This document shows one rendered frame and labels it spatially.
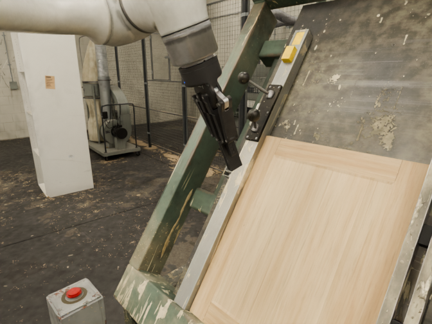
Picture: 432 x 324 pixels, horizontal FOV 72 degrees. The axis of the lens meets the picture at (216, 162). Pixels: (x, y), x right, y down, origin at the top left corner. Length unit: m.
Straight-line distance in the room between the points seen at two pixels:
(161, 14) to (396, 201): 0.60
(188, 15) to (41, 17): 0.21
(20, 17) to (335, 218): 0.71
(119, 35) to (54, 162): 3.71
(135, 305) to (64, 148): 3.36
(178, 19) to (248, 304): 0.67
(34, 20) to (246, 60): 0.85
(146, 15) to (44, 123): 3.66
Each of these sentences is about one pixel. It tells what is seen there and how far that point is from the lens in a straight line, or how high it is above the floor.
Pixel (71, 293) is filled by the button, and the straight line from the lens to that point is 1.01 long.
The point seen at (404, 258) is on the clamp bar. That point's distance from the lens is 0.68.
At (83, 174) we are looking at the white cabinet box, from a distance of 4.39.
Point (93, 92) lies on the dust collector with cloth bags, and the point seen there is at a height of 1.15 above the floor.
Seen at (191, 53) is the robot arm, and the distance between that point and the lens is 0.53.
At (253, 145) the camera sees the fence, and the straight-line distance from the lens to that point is 0.93.
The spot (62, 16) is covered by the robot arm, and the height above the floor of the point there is 1.63.
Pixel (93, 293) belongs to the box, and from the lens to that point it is 1.01.
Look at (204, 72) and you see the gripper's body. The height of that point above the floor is 1.54.
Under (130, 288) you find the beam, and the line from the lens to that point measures 1.10.
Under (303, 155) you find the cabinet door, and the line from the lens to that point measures 0.87.
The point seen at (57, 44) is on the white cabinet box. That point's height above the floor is 1.85.
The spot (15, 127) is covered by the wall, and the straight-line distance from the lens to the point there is 8.59.
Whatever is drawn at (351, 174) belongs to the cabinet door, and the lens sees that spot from 0.81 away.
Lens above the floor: 1.54
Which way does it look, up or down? 17 degrees down
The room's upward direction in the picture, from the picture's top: straight up
